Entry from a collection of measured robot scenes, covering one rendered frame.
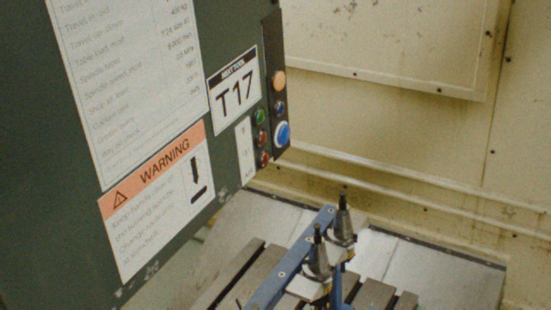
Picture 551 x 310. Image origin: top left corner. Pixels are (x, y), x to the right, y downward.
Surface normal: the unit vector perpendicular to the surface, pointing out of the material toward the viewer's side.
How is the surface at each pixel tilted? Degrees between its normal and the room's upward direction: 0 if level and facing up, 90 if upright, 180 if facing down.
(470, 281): 24
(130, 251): 90
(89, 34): 90
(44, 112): 90
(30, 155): 90
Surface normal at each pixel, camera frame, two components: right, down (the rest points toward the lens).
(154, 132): 0.86, 0.24
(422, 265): -0.28, -0.54
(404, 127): -0.51, 0.51
